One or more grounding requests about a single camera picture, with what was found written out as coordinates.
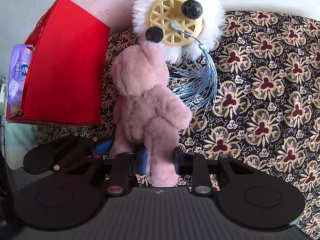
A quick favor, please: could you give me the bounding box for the pink plush toy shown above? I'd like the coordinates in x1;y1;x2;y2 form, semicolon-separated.
111;41;193;188

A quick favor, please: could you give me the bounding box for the mint green printed pillow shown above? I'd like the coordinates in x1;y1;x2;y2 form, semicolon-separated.
4;120;38;171

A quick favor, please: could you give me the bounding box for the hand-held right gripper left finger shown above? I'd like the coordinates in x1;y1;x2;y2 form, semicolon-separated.
67;146;148;197

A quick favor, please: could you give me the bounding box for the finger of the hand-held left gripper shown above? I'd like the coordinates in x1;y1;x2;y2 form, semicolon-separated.
54;133;113;172

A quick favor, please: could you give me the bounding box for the purple tissue pack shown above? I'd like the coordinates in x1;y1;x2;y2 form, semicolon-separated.
7;44;34;118

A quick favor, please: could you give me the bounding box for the white fluffy ornament blue tassel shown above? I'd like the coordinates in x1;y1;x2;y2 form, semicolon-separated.
131;0;225;117

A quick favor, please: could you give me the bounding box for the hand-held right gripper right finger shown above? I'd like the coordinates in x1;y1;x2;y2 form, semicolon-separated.
173;146;253;197

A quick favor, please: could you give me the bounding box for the red cardboard box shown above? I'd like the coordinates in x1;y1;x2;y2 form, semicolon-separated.
6;0;110;130

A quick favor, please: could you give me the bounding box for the dark floral blanket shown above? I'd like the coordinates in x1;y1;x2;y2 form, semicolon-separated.
37;10;320;240

